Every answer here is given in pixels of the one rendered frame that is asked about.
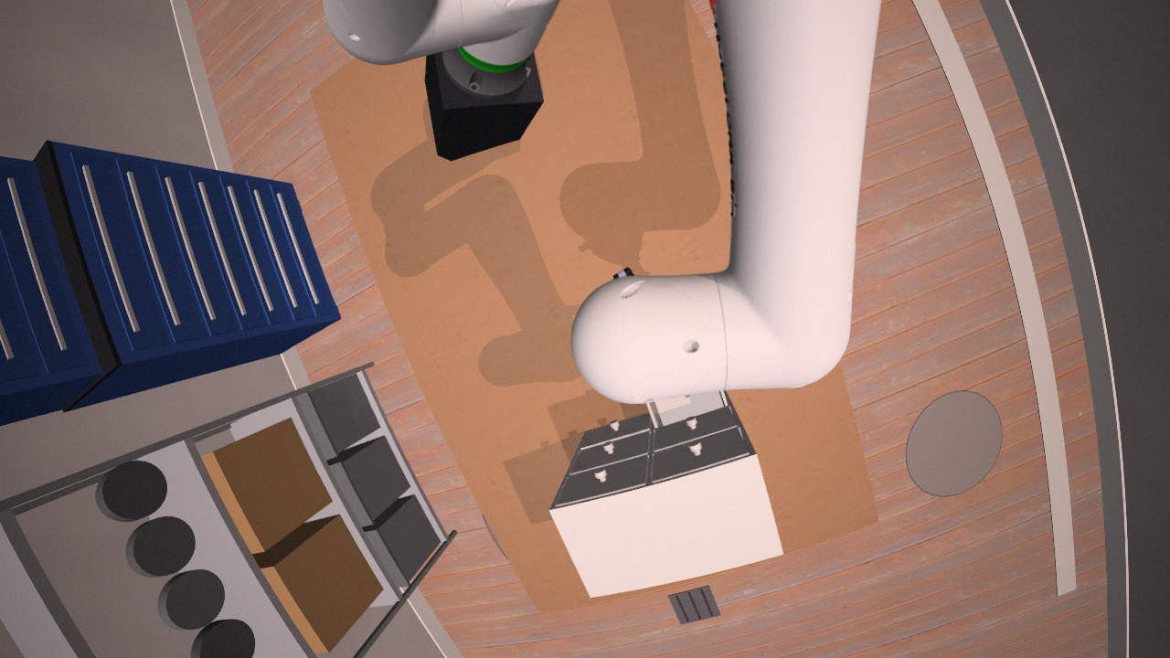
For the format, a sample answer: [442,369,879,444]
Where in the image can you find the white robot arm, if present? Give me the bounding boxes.
[323,0,881,404]

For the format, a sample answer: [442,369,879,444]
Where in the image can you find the white chest of drawers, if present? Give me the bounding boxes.
[549,390,783,598]

